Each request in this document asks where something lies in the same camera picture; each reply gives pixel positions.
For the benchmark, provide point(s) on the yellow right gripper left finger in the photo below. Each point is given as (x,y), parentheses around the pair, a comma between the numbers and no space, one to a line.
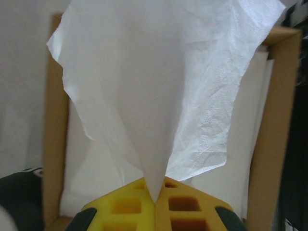
(125,216)

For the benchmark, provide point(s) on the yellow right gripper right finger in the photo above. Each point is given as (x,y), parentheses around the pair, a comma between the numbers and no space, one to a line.
(192,216)

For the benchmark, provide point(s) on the white paper napkin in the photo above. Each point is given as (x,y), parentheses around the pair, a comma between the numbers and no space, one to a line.
(156,84)

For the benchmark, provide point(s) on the stack of white napkins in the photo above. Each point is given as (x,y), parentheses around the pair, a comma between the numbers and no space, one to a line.
(74,168)

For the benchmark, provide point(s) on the stack of paper cups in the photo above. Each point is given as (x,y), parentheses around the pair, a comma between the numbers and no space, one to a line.
(21,197)

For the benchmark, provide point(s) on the brown cardboard napkin tray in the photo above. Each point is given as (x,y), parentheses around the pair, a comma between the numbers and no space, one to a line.
(55,120)

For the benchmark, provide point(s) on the black hard case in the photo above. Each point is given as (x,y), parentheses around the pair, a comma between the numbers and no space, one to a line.
(298,144)

